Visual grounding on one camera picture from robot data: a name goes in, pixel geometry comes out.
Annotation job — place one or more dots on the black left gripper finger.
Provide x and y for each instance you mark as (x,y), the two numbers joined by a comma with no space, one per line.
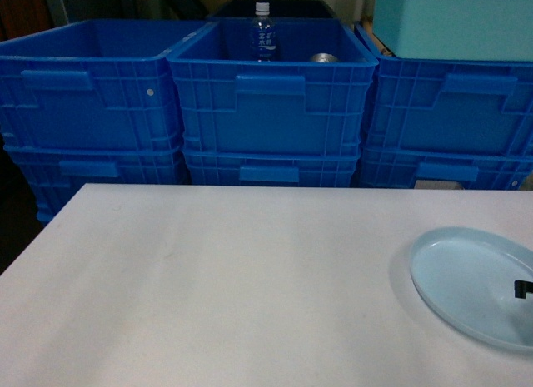
(522,288)

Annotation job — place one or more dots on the light blue oval tray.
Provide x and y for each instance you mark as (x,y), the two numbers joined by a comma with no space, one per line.
(466,277)

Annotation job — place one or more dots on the silver metal can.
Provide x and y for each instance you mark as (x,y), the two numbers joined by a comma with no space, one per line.
(324,58)

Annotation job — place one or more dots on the blue crate bottom left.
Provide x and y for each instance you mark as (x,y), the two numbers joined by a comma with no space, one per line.
(55,176)

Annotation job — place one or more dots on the dark crate behind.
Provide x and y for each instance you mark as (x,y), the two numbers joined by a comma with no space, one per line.
(278,9)

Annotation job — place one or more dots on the teal plastic box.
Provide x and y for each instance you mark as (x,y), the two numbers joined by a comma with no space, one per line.
(477,30)

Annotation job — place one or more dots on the blue crate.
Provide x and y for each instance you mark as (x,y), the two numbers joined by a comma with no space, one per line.
(291,106)
(475,108)
(98,85)
(55,176)
(239,169)
(391,168)

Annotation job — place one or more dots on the blue crate top right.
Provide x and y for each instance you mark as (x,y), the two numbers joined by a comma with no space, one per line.
(475,108)

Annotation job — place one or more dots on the clear water bottle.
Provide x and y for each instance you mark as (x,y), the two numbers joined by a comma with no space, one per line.
(263,37)

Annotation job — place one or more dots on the blue crate bottom right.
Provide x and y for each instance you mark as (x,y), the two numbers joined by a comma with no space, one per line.
(391,168)

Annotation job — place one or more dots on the blue crate bottom middle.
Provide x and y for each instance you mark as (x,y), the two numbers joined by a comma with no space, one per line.
(239,169)

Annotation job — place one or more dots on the blue crate top middle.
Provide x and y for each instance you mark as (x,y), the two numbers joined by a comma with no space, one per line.
(291,106)

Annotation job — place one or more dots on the blue crate top left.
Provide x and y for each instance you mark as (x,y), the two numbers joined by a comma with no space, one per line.
(98,85)

